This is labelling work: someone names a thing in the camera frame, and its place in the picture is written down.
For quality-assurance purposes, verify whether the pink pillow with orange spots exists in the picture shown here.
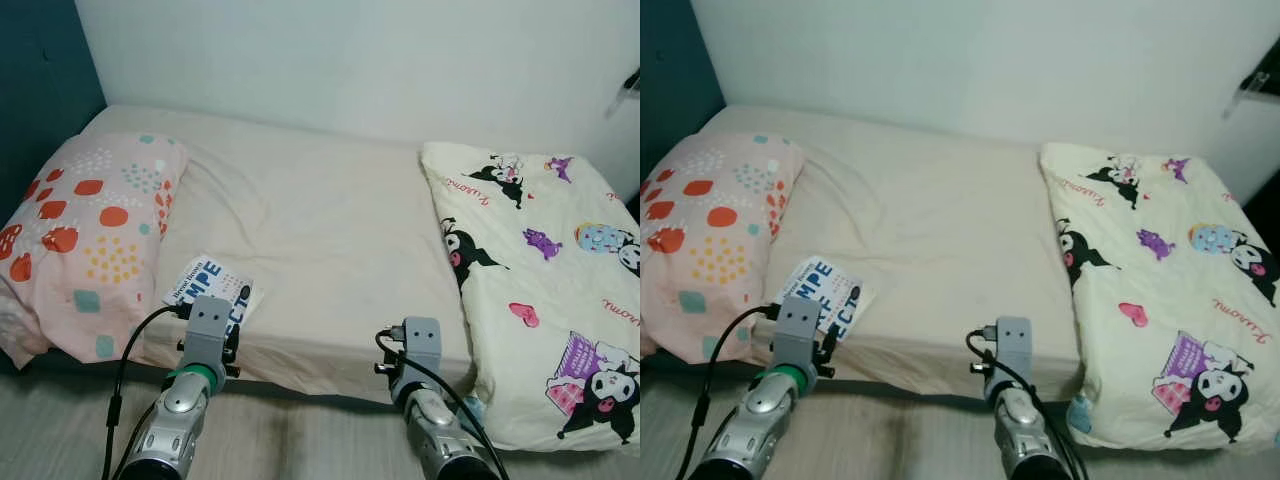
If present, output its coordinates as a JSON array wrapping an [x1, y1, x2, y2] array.
[[640, 133, 806, 366], [0, 133, 189, 369]]

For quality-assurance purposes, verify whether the cream cartoon print blanket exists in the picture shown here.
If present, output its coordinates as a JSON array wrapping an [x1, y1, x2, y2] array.
[[1038, 140, 1280, 453], [418, 140, 641, 453]]

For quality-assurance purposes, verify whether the cream sheeted bed mattress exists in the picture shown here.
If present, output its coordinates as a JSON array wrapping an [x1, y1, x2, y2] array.
[[690, 105, 1251, 401], [70, 105, 641, 406]]

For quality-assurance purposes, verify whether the black desk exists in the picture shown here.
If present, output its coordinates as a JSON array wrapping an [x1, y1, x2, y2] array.
[[1240, 195, 1280, 261]]

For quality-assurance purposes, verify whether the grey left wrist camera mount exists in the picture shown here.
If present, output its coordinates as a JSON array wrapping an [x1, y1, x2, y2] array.
[[183, 296, 234, 369], [773, 296, 823, 369]]

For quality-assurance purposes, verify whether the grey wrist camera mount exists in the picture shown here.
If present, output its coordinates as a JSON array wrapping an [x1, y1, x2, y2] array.
[[773, 296, 823, 369], [993, 317, 1034, 386], [183, 296, 234, 369], [402, 317, 444, 386]]

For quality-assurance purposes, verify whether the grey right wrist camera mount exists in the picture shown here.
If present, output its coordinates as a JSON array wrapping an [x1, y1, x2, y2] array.
[[402, 317, 444, 386], [993, 317, 1034, 386]]

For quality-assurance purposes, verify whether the teal bed frame rail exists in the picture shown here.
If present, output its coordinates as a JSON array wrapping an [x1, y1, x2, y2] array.
[[640, 345, 1011, 406], [0, 350, 401, 411]]

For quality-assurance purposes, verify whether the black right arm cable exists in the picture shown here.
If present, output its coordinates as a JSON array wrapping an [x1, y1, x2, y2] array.
[[375, 325, 511, 480], [965, 325, 1091, 480]]

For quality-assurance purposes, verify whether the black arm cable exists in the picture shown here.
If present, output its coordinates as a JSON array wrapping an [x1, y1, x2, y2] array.
[[375, 325, 511, 480], [100, 303, 193, 480], [965, 325, 1091, 480], [675, 303, 783, 480]]

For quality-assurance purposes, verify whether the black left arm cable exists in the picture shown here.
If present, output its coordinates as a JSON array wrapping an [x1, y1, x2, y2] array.
[[675, 303, 783, 480], [100, 303, 193, 480]]

